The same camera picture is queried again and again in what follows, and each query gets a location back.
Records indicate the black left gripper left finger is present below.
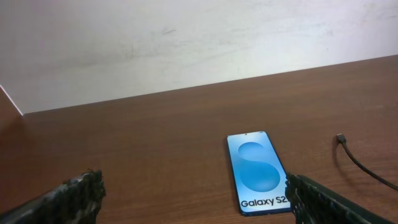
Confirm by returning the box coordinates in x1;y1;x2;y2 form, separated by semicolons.
1;170;106;224

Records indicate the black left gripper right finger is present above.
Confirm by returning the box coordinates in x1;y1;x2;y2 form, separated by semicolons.
285;173;392;224

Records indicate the blue Galaxy smartphone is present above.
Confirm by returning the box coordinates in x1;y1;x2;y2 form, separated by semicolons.
226;131;291;217

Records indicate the black USB charger cable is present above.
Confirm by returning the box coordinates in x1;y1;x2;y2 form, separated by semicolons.
336;133;398;192

